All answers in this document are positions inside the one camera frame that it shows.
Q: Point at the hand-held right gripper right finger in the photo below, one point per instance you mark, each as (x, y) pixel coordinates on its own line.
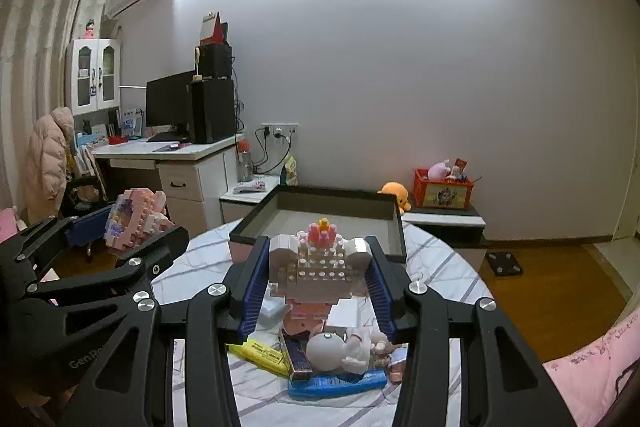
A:
(381, 294)

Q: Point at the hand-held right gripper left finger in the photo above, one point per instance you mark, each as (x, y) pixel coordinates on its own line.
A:
(251, 294)

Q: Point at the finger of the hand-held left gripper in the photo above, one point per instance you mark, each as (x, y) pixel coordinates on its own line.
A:
(150, 252)
(87, 227)

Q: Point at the pink building block toy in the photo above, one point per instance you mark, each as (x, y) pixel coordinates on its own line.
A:
(135, 219)

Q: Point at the white building block figure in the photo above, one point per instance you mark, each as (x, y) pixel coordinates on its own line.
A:
(312, 272)

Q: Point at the pink storage tray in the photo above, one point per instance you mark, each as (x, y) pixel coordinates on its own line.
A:
(320, 219)

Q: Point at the black office chair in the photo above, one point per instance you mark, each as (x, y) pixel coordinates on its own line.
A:
(82, 199)

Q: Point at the striped white tablecloth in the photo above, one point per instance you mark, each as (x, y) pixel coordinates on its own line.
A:
(442, 267)

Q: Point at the white big-head figure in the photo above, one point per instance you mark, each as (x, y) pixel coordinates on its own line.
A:
(335, 352)

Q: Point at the dark blue gold box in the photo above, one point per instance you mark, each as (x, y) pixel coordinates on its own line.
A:
(296, 357)

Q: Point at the pink puffer jacket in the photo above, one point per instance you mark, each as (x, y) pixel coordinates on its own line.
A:
(47, 157)

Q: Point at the white desk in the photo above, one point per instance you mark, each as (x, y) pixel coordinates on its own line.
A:
(185, 177)

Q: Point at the low white grey cabinet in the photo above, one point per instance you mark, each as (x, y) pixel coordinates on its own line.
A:
(445, 221)

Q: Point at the blue flat packet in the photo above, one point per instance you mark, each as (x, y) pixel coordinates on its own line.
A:
(345, 386)

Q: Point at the orange octopus plush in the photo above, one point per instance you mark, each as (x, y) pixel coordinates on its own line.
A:
(396, 196)

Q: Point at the small printed pouch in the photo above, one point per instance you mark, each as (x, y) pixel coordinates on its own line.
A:
(250, 186)

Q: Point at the black keyboard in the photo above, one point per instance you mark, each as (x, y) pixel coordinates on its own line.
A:
(167, 138)

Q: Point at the red toy box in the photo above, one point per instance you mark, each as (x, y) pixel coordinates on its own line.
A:
(444, 194)

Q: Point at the black bathroom scale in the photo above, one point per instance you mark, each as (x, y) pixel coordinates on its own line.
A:
(505, 264)

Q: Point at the clear bottle with orange lid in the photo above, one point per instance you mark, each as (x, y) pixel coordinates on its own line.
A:
(244, 164)

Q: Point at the yellow blue snack bag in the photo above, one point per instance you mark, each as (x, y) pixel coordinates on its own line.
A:
(291, 172)

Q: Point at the pink plush toy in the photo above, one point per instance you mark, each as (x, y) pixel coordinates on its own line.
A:
(438, 170)

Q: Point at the black computer monitor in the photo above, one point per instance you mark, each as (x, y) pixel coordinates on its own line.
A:
(167, 104)

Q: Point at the white glass-door cabinet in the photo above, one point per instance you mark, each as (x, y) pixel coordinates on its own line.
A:
(92, 74)

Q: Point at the black computer tower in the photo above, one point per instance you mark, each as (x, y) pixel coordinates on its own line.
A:
(214, 112)

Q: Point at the beige curtain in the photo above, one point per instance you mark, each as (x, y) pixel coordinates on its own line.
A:
(30, 72)

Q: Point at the small pink doll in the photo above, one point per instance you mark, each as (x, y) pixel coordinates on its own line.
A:
(89, 29)

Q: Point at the black box on tower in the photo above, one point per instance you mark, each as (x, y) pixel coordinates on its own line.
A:
(217, 61)

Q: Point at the red and white calendar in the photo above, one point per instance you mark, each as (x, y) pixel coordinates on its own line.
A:
(212, 29)

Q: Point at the pink printed blanket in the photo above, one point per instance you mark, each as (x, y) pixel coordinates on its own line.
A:
(600, 372)

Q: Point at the white wall socket strip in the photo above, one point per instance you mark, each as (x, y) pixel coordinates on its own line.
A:
(280, 130)

